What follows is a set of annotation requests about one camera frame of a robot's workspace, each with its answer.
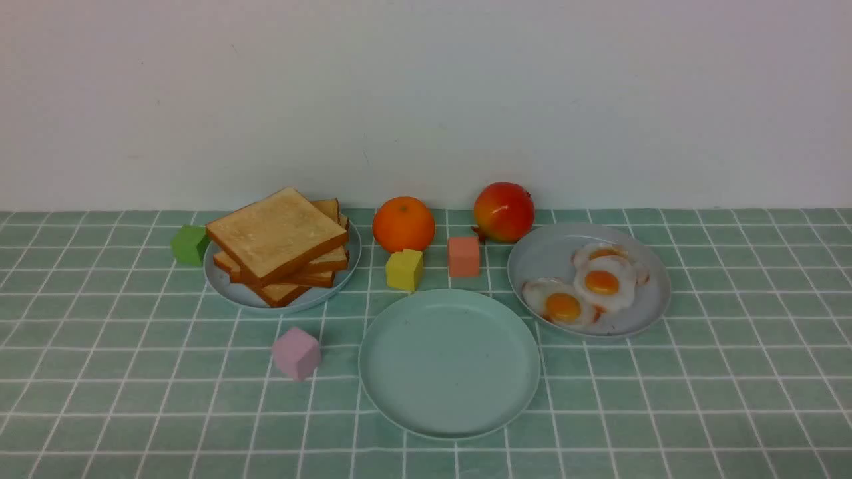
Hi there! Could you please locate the green round plate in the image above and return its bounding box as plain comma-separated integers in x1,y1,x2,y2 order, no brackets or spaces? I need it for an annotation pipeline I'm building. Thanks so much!
358,289,542,442

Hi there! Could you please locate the grey plate with eggs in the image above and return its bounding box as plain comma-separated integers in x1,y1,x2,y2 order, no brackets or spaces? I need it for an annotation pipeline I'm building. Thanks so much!
507,224,672,339

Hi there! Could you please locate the grey plate with toast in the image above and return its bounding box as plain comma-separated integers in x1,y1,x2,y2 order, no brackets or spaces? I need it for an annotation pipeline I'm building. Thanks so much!
203,225,362,315

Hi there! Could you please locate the fried egg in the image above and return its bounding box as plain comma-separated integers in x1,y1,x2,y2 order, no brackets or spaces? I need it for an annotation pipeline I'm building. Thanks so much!
571,243,631,269
521,277,600,327
573,255,648,313

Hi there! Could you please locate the green cube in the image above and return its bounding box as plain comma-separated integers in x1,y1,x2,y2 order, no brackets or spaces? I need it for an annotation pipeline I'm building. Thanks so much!
170,224,210,267

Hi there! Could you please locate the red pomegranate fruit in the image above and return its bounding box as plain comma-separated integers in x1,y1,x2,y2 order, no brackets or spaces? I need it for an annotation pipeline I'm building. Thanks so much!
472,182,536,243

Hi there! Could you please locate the green checkered tablecloth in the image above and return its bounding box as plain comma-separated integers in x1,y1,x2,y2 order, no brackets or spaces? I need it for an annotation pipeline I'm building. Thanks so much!
1,208,851,478

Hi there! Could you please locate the toast slice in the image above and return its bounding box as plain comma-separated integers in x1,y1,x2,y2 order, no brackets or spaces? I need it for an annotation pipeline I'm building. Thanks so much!
205,187,349,286
247,284,311,307
213,251,336,288
292,199,349,275

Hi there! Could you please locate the yellow cube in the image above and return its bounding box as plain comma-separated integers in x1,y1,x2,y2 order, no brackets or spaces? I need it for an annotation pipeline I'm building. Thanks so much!
385,249,423,292

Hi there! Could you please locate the salmon orange cube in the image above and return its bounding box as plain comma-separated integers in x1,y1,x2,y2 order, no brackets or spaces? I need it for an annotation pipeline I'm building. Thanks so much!
447,236,481,277

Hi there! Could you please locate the pink cube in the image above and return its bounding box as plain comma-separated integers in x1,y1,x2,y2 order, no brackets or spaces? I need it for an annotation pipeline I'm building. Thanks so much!
271,327,321,382

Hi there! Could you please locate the orange fruit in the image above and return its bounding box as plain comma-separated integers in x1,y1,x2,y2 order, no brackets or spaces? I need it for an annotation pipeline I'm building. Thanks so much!
372,196,436,253

